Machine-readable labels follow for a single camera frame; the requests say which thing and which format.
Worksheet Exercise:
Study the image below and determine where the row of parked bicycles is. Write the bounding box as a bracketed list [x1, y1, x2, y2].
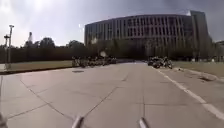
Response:
[70, 55, 119, 69]
[146, 55, 175, 70]

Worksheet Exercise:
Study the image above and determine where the grey concrete slab path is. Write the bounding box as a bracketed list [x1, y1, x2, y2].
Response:
[0, 61, 224, 128]

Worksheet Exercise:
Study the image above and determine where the manhole cover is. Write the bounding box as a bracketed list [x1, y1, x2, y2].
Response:
[71, 69, 85, 74]

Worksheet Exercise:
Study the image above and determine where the large multi-storey building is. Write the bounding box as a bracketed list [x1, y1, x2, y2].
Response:
[83, 9, 214, 61]

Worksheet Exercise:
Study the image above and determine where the robot's own part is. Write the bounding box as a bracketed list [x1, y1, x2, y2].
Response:
[137, 117, 150, 128]
[70, 115, 85, 128]

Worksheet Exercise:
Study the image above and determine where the row of trees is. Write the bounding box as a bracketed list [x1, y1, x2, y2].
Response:
[0, 36, 224, 64]

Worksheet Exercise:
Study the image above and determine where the grass field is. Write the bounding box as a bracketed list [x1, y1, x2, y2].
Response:
[172, 60, 224, 79]
[0, 59, 75, 73]

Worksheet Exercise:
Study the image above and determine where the lamp pole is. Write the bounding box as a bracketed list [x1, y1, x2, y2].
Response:
[3, 24, 15, 70]

